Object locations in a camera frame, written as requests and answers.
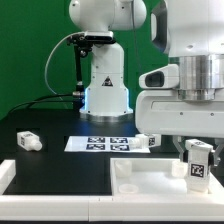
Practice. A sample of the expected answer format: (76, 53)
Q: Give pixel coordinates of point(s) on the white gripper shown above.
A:
(161, 112)

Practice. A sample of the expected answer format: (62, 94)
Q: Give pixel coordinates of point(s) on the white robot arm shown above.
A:
(185, 95)

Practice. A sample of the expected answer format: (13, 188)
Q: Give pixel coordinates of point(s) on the paper sheet with markers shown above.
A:
(104, 144)

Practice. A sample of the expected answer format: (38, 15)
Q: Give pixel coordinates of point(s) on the white U-shaped border fence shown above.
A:
(95, 208)

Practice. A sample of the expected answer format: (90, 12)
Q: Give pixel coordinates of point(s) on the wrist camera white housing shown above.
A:
(166, 77)

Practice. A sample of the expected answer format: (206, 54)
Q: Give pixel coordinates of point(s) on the black camera stand pole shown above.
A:
(79, 84)

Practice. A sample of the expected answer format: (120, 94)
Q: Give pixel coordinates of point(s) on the black camera on stand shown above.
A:
(85, 40)

